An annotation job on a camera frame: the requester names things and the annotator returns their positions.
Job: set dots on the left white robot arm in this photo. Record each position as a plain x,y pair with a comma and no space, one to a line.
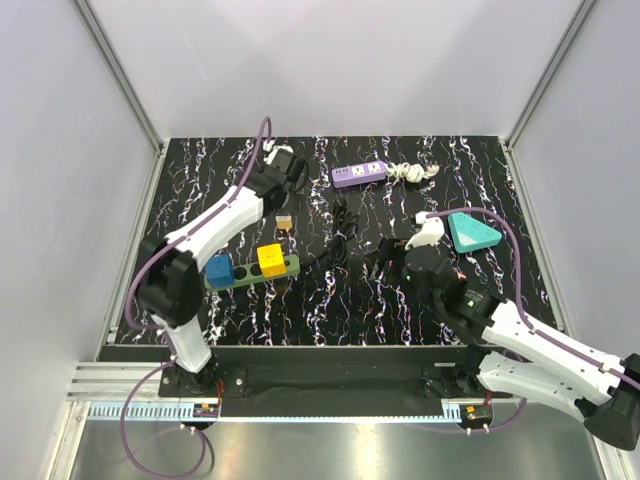
170,285

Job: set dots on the green power strip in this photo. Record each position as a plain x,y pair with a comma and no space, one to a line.
250,273

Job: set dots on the small orange plug adapter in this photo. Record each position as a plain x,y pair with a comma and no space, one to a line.
284,222

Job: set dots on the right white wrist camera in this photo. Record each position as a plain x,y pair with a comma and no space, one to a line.
430,231

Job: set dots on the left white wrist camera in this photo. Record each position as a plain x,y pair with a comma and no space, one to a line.
270,150

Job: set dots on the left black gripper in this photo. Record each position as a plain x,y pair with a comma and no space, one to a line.
297,187

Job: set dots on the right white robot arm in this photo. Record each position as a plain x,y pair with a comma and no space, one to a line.
513,353

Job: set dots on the aluminium frame rail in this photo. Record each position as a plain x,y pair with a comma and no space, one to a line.
96,381

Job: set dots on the white slotted cable duct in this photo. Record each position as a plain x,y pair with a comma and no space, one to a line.
160,411

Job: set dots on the teal triangular power strip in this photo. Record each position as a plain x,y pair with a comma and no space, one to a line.
470,235

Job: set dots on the yellow cube socket adapter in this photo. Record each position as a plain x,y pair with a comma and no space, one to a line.
271,260

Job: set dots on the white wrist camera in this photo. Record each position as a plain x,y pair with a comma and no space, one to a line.
270,150
430,231

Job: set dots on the blue cube socket adapter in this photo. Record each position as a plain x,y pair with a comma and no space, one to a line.
219,272

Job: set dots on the purple power strip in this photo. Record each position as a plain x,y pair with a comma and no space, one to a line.
358,174

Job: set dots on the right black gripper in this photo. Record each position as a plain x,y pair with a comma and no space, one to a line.
389,249

